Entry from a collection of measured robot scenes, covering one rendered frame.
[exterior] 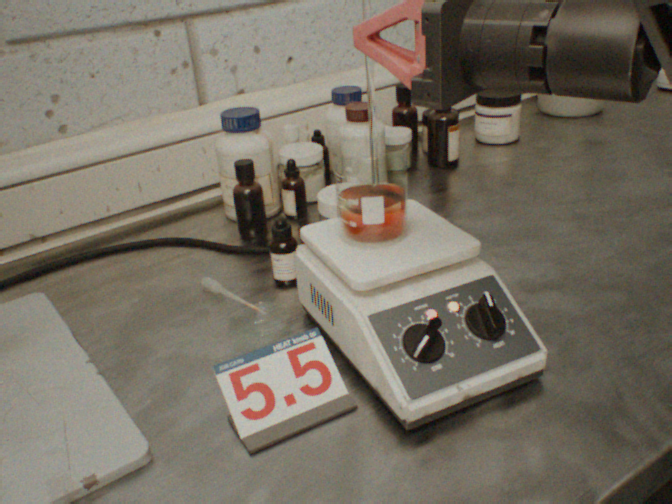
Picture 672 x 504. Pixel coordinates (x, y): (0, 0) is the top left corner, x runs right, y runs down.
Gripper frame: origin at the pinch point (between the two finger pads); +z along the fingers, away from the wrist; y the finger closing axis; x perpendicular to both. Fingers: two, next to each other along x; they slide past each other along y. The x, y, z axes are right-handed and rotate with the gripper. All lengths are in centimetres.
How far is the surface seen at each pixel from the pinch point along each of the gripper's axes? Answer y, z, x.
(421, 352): 7.4, -8.7, 20.2
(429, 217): -6.3, -1.2, 16.8
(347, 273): 5.6, -1.0, 16.8
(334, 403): 10.7, -2.8, 25.2
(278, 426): 15.0, -0.9, 25.2
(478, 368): 4.3, -11.6, 22.5
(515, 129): -51, 11, 24
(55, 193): 4.7, 42.6, 18.8
